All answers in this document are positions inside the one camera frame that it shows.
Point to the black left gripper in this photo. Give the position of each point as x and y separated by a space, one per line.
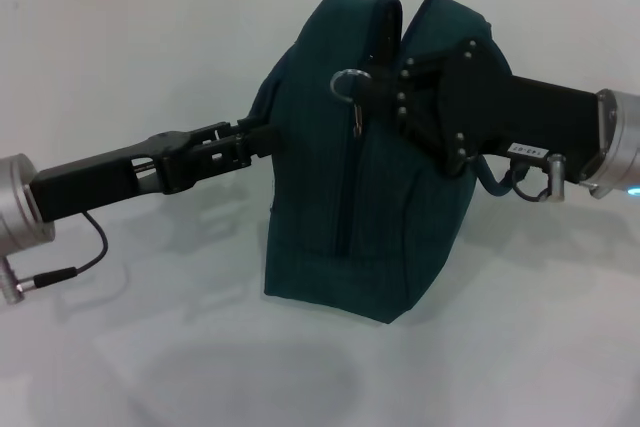
100 182

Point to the teal insulated lunch bag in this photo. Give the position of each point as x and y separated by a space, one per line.
320 187

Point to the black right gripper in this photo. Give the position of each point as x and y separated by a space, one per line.
510 107

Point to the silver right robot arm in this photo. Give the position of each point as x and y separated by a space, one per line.
620 142

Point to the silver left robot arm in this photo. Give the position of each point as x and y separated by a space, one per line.
20 202

